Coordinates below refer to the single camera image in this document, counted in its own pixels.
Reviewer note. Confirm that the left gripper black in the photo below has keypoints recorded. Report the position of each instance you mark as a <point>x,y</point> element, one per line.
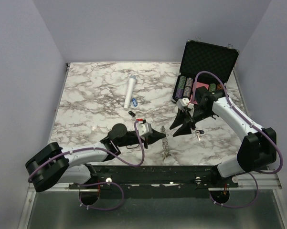
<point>151,138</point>

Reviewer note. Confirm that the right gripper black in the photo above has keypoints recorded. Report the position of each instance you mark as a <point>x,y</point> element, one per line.
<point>183,118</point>

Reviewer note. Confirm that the metal keyring disc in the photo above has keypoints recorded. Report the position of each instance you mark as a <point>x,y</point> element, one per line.
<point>165,144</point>

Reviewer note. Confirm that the black white tag key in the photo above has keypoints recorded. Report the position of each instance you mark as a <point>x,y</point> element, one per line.
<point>198,133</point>

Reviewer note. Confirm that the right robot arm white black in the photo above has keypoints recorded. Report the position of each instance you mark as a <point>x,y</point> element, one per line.
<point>258,144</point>

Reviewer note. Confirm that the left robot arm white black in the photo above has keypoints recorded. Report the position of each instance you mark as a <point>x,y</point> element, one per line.
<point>52,165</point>

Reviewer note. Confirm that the black glossy tag key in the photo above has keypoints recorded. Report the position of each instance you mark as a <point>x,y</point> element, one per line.
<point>133,115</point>

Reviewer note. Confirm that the purple green chip stack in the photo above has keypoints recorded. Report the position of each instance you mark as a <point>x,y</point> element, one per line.
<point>180,87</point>

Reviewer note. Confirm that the blue tag key by microphone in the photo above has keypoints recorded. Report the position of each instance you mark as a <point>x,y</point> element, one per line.
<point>134,102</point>

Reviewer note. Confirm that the red playing cards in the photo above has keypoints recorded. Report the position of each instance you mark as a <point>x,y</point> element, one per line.
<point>199,84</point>

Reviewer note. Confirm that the purple grey chip stack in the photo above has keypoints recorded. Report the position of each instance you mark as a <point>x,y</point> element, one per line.
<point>187,88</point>

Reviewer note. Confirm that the orange black chip stack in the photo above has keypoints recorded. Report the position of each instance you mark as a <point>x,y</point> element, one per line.
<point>220,87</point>

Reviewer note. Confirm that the white microphone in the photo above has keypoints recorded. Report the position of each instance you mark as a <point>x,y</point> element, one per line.
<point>130,88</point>

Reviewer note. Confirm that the black poker chip case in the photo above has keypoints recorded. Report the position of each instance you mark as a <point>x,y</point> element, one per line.
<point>200,56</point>

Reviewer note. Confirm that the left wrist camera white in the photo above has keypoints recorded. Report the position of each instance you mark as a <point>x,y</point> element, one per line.
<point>145,129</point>

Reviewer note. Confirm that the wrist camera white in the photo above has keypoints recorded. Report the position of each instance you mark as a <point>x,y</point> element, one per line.
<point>145,129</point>
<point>184,104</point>

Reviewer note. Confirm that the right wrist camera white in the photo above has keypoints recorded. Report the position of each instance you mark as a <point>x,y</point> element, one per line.
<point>184,104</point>

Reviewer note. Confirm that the black mounting rail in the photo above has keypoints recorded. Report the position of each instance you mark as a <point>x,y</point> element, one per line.
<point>114,182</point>

